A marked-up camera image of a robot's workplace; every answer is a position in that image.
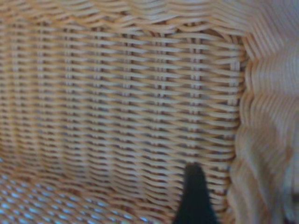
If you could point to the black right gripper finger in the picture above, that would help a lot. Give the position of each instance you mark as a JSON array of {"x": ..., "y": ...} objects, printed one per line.
[{"x": 195, "y": 200}]

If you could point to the orange woven wicker basket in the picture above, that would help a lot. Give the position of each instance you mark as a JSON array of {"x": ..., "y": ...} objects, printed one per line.
[{"x": 116, "y": 93}]

